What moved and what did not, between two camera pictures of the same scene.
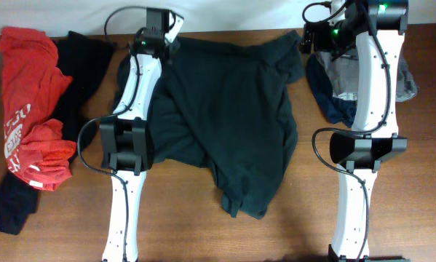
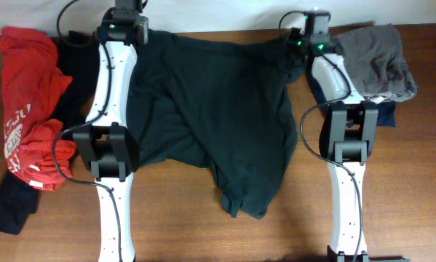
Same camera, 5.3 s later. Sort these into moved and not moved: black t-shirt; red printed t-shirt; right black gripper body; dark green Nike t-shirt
Moved: right black gripper body
Not moved: black t-shirt; red printed t-shirt; dark green Nike t-shirt
